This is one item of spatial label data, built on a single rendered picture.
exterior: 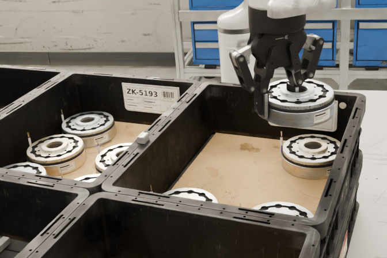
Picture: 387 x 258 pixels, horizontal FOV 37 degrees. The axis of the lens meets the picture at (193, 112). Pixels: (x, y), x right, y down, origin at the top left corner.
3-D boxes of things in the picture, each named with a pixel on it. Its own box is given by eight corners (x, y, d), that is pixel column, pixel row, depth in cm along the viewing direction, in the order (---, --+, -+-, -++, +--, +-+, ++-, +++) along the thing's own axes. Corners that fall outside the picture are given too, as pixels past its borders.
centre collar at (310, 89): (284, 84, 84) (284, 80, 84) (318, 87, 83) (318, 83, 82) (275, 97, 80) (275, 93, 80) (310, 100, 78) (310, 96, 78)
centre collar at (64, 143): (51, 139, 107) (50, 136, 106) (74, 142, 105) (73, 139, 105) (35, 152, 103) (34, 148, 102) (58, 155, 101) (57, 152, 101)
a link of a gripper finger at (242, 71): (234, 47, 76) (252, 80, 79) (223, 55, 76) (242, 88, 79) (243, 53, 74) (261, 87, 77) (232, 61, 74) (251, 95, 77)
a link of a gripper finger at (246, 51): (254, 33, 77) (261, 46, 78) (226, 53, 76) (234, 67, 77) (262, 38, 75) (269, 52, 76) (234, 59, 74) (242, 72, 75)
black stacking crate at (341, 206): (208, 137, 114) (205, 83, 109) (363, 155, 103) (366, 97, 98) (109, 261, 81) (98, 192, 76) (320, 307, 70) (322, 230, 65)
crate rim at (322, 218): (205, 92, 110) (204, 80, 109) (367, 106, 99) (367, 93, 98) (98, 204, 77) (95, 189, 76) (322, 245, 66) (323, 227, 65)
